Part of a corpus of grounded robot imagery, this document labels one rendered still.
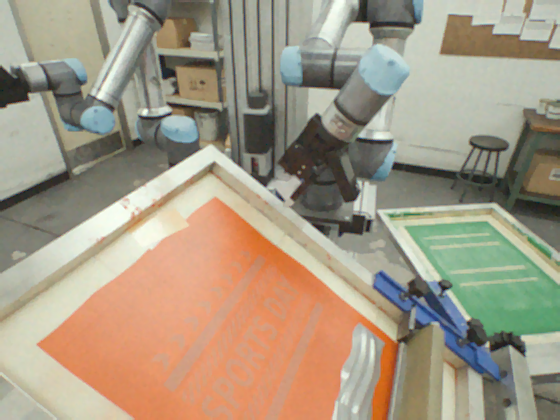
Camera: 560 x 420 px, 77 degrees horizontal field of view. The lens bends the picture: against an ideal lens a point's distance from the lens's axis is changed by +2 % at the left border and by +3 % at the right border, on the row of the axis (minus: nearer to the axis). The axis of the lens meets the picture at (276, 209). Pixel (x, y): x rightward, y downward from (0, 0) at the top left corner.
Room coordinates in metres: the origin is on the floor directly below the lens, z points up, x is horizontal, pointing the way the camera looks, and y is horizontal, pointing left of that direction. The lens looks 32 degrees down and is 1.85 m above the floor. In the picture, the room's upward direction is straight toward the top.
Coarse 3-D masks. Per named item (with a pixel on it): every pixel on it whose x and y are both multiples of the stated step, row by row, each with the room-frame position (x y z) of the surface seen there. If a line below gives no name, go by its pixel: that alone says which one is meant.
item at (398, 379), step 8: (400, 344) 0.45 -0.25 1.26; (400, 352) 0.43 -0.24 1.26; (400, 360) 0.41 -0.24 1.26; (400, 368) 0.40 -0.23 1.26; (400, 376) 0.38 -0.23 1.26; (400, 384) 0.37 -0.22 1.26; (392, 392) 0.35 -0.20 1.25; (400, 392) 0.35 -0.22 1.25; (392, 400) 0.34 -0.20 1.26; (392, 408) 0.32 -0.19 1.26; (392, 416) 0.31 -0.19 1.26
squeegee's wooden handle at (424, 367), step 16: (416, 336) 0.46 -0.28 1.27; (432, 336) 0.43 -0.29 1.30; (416, 352) 0.42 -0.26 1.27; (432, 352) 0.40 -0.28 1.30; (416, 368) 0.38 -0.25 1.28; (432, 368) 0.37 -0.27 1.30; (416, 384) 0.35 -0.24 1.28; (432, 384) 0.34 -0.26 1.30; (400, 400) 0.34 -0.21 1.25; (416, 400) 0.32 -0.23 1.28; (432, 400) 0.31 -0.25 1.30; (400, 416) 0.31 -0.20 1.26; (416, 416) 0.30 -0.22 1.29; (432, 416) 0.29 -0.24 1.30
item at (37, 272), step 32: (192, 160) 0.68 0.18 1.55; (224, 160) 0.73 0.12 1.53; (160, 192) 0.56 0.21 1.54; (256, 192) 0.68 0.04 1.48; (96, 224) 0.44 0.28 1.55; (128, 224) 0.48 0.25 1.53; (288, 224) 0.64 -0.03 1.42; (32, 256) 0.36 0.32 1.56; (64, 256) 0.38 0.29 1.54; (320, 256) 0.61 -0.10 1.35; (0, 288) 0.31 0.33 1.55; (32, 288) 0.32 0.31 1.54; (0, 320) 0.29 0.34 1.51; (448, 352) 0.49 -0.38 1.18; (0, 384) 0.22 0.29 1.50; (480, 384) 0.44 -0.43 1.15; (0, 416) 0.19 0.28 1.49; (32, 416) 0.20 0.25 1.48; (480, 416) 0.37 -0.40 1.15
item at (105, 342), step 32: (128, 288) 0.39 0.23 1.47; (160, 288) 0.41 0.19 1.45; (192, 288) 0.43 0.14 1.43; (96, 320) 0.33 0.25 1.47; (128, 320) 0.34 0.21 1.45; (160, 320) 0.36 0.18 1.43; (64, 352) 0.28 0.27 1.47; (96, 352) 0.29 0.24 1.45; (128, 352) 0.30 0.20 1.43; (96, 384) 0.26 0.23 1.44; (128, 384) 0.27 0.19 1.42; (160, 384) 0.28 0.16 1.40; (160, 416) 0.24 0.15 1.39; (192, 416) 0.25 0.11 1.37; (288, 416) 0.29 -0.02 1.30; (320, 416) 0.30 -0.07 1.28
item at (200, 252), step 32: (192, 224) 0.56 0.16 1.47; (224, 224) 0.59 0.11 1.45; (160, 256) 0.46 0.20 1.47; (192, 256) 0.49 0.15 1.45; (224, 256) 0.52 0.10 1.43; (288, 256) 0.58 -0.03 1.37; (320, 288) 0.54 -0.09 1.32; (352, 320) 0.49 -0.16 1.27; (320, 352) 0.40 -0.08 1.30; (384, 352) 0.45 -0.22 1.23; (320, 384) 0.35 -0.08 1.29; (384, 384) 0.39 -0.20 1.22; (384, 416) 0.33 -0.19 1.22
